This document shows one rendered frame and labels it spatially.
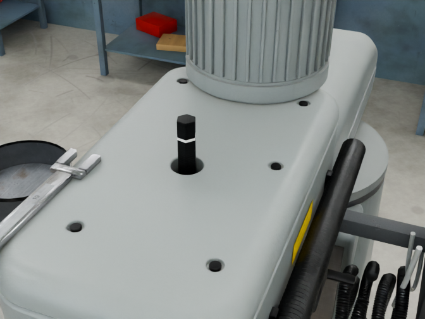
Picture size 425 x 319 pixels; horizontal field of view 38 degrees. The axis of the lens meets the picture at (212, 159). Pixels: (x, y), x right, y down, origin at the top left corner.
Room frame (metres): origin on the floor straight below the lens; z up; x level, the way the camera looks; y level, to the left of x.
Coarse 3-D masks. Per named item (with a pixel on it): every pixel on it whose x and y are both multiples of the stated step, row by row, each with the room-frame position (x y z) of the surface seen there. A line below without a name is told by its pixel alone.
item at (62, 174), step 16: (64, 160) 0.56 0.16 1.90; (96, 160) 0.56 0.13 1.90; (64, 176) 0.53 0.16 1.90; (80, 176) 0.53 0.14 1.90; (48, 192) 0.50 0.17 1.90; (16, 208) 0.47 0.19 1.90; (32, 208) 0.47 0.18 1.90; (0, 224) 0.45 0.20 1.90; (16, 224) 0.45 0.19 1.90; (0, 240) 0.43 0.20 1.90
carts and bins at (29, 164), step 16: (16, 144) 2.56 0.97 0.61; (32, 144) 2.57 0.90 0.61; (48, 144) 2.56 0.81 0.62; (0, 160) 2.51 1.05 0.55; (16, 160) 2.55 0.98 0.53; (32, 160) 2.56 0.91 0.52; (48, 160) 2.55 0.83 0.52; (0, 176) 2.44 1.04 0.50; (16, 176) 2.44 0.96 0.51; (32, 176) 2.44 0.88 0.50; (48, 176) 2.44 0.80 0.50; (0, 192) 2.31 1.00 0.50; (16, 192) 2.31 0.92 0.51; (32, 192) 2.31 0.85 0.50; (0, 208) 2.12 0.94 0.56
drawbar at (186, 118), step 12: (180, 120) 0.56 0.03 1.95; (192, 120) 0.56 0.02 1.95; (180, 132) 0.55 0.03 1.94; (192, 132) 0.55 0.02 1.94; (180, 144) 0.55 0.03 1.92; (192, 144) 0.55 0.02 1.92; (180, 156) 0.55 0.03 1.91; (192, 156) 0.55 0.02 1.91; (180, 168) 0.55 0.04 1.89; (192, 168) 0.55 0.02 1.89
